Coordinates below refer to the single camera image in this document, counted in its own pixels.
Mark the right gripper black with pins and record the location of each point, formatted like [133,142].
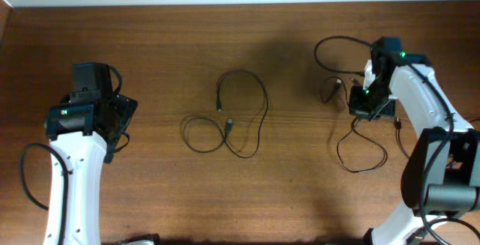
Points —
[358,109]

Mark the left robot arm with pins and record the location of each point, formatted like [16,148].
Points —
[83,132]

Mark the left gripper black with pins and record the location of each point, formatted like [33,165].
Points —
[126,108]

